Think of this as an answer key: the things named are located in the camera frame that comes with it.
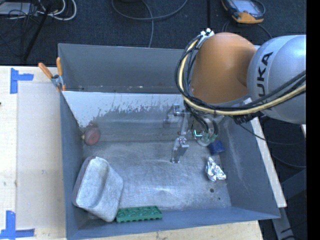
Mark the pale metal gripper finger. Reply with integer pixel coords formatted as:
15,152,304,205
163,103,185,128
170,136,190,164

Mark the dark blue small cylinder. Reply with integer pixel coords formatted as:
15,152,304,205
207,140,225,156

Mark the grey metal bin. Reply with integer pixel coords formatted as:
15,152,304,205
57,43,282,240

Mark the crumpled silver foil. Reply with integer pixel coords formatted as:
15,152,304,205
204,156,227,183

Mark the dark green flat block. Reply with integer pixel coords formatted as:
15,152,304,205
115,205,164,223

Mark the red-brown round disc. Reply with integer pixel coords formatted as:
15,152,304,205
83,124,102,146

